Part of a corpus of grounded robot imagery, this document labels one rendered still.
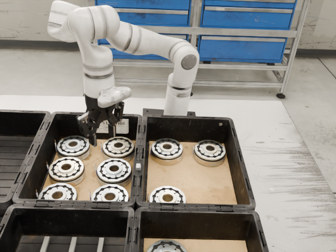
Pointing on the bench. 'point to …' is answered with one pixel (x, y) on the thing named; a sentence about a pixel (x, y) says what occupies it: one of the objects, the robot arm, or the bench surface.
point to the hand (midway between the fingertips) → (102, 136)
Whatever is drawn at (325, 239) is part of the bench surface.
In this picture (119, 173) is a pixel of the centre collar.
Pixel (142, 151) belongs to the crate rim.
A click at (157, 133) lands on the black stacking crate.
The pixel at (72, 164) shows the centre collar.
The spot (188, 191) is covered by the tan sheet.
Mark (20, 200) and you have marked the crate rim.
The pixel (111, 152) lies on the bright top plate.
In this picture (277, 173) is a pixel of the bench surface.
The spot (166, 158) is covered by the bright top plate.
